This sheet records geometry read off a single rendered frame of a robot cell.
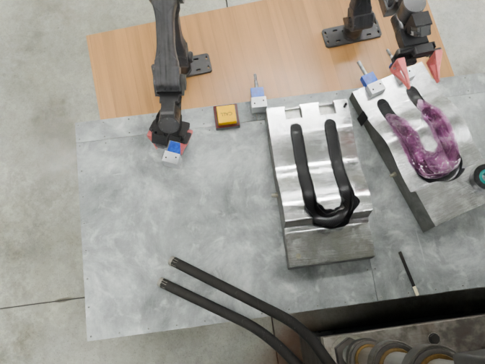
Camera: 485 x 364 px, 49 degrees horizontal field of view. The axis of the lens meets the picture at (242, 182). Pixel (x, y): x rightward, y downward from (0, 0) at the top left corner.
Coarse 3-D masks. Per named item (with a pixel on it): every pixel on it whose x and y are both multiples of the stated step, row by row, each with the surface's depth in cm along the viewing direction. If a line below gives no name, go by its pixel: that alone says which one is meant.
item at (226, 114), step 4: (220, 108) 175; (224, 108) 175; (228, 108) 175; (232, 108) 175; (220, 112) 175; (224, 112) 175; (228, 112) 175; (232, 112) 175; (220, 116) 175; (224, 116) 175; (228, 116) 175; (232, 116) 175; (220, 120) 174; (224, 120) 174; (228, 120) 174; (232, 120) 174; (236, 120) 174; (220, 124) 175; (224, 124) 176
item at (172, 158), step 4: (172, 144) 172; (176, 144) 172; (168, 148) 171; (172, 148) 171; (176, 148) 171; (168, 152) 170; (172, 152) 170; (176, 152) 171; (164, 156) 169; (168, 156) 169; (172, 156) 169; (176, 156) 169; (180, 156) 172; (164, 160) 169; (168, 160) 169; (172, 160) 169; (176, 160) 169; (180, 160) 173; (164, 164) 172; (168, 164) 171; (172, 164) 169; (176, 164) 169; (176, 168) 174
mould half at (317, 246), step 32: (288, 128) 168; (320, 128) 168; (352, 128) 168; (288, 160) 166; (320, 160) 166; (352, 160) 166; (288, 192) 160; (320, 192) 159; (288, 224) 159; (352, 224) 163; (288, 256) 161; (320, 256) 161; (352, 256) 161
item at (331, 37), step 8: (376, 24) 187; (328, 32) 186; (336, 32) 186; (344, 32) 184; (352, 32) 180; (360, 32) 182; (368, 32) 186; (376, 32) 186; (328, 40) 185; (336, 40) 186; (344, 40) 185; (352, 40) 184; (360, 40) 186
